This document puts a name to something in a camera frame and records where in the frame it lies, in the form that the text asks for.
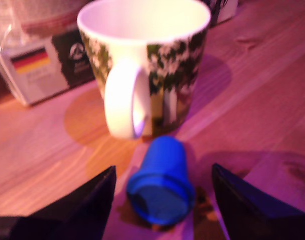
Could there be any blue coffee capsule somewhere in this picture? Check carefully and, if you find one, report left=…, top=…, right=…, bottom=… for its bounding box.
left=125, top=135, right=197, bottom=226

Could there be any cardboard can tray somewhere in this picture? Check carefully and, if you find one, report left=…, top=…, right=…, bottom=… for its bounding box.
left=0, top=0, right=239, bottom=108

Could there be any tin can pale red label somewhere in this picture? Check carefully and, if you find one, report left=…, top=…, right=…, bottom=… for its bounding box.
left=12, top=0, right=82, bottom=39

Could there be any white mug with tree print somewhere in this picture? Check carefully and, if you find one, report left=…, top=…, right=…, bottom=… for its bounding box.
left=76, top=0, right=212, bottom=140

